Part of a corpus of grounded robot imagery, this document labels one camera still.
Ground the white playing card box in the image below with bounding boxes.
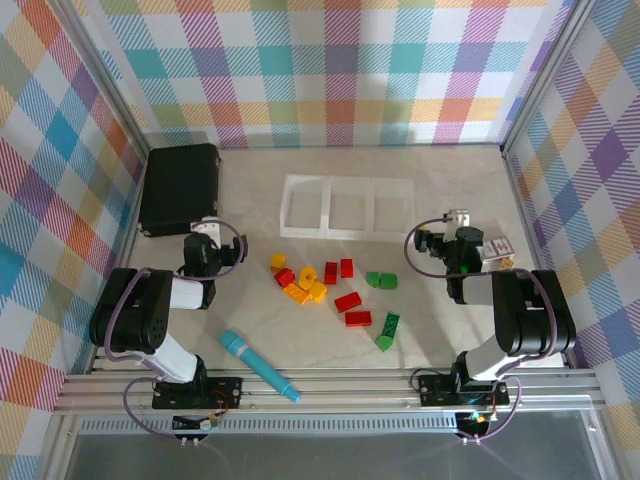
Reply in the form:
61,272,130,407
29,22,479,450
480,234,516,266

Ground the black hard case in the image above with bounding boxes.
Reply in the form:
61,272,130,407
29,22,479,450
137,143,222,239

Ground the clear plastic container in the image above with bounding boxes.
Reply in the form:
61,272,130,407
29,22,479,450
323,175,379,240

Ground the yellow flat lego brick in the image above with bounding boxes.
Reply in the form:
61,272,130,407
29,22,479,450
282,283,311,306

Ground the teal toy microphone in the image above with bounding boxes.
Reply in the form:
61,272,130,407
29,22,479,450
219,328,302,404

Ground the slotted metal strip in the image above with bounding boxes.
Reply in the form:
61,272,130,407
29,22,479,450
78,418,464,435

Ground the purple left wrist cable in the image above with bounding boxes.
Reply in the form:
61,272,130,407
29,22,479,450
177,217,250,277

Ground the purple wrist cable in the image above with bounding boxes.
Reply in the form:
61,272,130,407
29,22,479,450
403,214,469,279
177,217,250,277

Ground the purple right wrist cable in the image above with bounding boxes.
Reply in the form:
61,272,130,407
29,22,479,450
403,214,469,279

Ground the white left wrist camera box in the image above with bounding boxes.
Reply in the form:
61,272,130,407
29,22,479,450
192,219,222,247

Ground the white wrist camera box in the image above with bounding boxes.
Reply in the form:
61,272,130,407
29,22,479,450
192,219,222,247
447,208,472,237

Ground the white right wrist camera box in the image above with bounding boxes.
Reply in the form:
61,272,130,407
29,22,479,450
447,208,472,237

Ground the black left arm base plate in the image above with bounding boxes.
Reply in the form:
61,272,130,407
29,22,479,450
151,374,245,412

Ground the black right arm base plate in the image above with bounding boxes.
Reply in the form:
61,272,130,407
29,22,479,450
417,372,511,407

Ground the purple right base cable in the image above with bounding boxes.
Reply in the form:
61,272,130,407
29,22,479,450
459,377,523,444

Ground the aluminium frame rail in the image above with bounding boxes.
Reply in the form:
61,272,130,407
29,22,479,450
52,372,604,417

